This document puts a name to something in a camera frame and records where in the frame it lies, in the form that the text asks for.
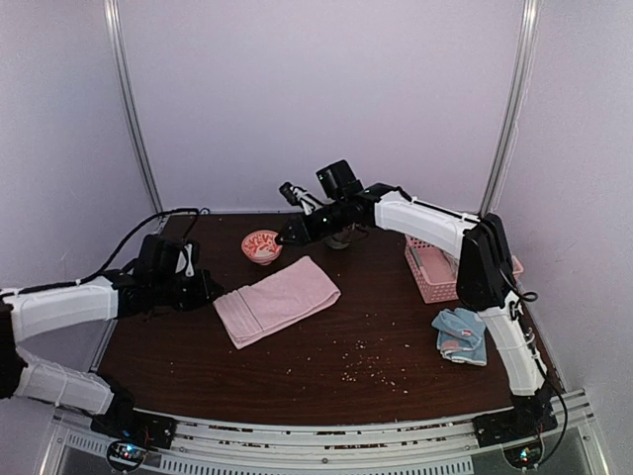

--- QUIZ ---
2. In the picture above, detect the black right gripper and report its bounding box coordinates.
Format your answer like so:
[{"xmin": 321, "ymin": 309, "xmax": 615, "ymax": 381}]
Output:
[{"xmin": 274, "ymin": 199, "xmax": 348, "ymax": 248}]

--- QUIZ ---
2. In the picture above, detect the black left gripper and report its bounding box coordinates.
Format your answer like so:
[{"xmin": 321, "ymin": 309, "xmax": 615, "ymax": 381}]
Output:
[{"xmin": 151, "ymin": 267, "xmax": 224, "ymax": 312}]

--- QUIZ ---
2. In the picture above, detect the large pink towel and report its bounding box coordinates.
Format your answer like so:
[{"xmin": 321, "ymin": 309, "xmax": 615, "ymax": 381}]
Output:
[{"xmin": 214, "ymin": 256, "xmax": 341, "ymax": 349}]

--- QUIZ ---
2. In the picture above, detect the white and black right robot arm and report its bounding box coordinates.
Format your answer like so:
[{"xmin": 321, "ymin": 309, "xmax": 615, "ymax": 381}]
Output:
[{"xmin": 275, "ymin": 159, "xmax": 553, "ymax": 437}]

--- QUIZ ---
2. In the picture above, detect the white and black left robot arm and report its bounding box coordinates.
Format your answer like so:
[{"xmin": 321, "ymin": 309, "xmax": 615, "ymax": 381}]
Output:
[{"xmin": 1, "ymin": 235, "xmax": 224, "ymax": 439}]

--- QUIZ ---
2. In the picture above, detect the red and white patterned bowl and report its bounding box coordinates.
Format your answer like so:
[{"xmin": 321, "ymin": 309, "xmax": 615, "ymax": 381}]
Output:
[{"xmin": 240, "ymin": 230, "xmax": 282, "ymax": 265}]

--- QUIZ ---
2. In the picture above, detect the white mug with coral pattern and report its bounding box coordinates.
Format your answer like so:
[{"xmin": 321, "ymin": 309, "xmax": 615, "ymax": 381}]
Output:
[{"xmin": 323, "ymin": 230, "xmax": 354, "ymax": 250}]

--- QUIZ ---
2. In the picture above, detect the pink perforated plastic basket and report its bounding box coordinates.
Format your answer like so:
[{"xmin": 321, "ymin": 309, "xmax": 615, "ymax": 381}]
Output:
[{"xmin": 405, "ymin": 231, "xmax": 524, "ymax": 312}]

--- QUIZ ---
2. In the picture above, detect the left round circuit board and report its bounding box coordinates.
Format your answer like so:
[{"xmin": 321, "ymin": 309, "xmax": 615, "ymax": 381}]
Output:
[{"xmin": 106, "ymin": 440, "xmax": 148, "ymax": 473}]

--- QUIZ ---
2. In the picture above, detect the round circuit board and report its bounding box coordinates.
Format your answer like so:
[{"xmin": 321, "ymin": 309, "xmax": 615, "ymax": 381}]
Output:
[
  {"xmin": 106, "ymin": 440, "xmax": 148, "ymax": 473},
  {"xmin": 503, "ymin": 440, "xmax": 544, "ymax": 470}
]

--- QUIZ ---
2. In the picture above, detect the blue patterned crumpled cloth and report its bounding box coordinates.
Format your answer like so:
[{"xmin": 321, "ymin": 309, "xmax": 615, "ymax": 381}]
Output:
[{"xmin": 431, "ymin": 308, "xmax": 488, "ymax": 367}]

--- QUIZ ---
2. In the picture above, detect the right round circuit board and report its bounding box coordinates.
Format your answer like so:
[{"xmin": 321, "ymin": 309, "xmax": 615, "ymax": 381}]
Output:
[{"xmin": 503, "ymin": 440, "xmax": 544, "ymax": 470}]

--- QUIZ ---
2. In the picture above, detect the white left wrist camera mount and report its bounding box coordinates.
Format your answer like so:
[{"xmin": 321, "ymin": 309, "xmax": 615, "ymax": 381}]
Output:
[{"xmin": 176, "ymin": 241, "xmax": 198, "ymax": 278}]

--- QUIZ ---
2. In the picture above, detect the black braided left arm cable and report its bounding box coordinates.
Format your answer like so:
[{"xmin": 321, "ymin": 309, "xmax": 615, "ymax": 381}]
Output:
[{"xmin": 73, "ymin": 207, "xmax": 202, "ymax": 286}]

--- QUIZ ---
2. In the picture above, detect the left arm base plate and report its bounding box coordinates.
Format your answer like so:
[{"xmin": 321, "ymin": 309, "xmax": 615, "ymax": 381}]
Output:
[{"xmin": 90, "ymin": 410, "xmax": 177, "ymax": 449}]

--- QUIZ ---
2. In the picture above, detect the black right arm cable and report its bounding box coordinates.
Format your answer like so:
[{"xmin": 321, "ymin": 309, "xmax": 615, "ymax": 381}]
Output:
[{"xmin": 503, "ymin": 266, "xmax": 578, "ymax": 466}]

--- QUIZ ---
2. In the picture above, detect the aluminium front rail frame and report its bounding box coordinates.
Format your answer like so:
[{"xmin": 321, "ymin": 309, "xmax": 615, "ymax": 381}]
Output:
[{"xmin": 39, "ymin": 390, "xmax": 609, "ymax": 475}]

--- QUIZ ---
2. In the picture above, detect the aluminium left corner post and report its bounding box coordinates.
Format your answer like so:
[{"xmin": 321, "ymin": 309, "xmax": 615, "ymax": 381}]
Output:
[{"xmin": 103, "ymin": 0, "xmax": 163, "ymax": 212}]

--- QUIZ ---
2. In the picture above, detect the aluminium corner post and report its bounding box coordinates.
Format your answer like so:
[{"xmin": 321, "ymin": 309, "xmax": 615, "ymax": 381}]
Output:
[
  {"xmin": 479, "ymin": 0, "xmax": 542, "ymax": 216},
  {"xmin": 103, "ymin": 0, "xmax": 163, "ymax": 212}
]

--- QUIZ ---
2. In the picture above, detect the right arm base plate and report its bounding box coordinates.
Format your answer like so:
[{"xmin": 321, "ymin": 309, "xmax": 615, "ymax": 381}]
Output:
[{"xmin": 472, "ymin": 409, "xmax": 558, "ymax": 447}]

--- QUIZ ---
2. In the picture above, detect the aluminium right corner post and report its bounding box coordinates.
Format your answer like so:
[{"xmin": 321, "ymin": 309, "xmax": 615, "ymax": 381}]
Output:
[{"xmin": 479, "ymin": 0, "xmax": 542, "ymax": 216}]

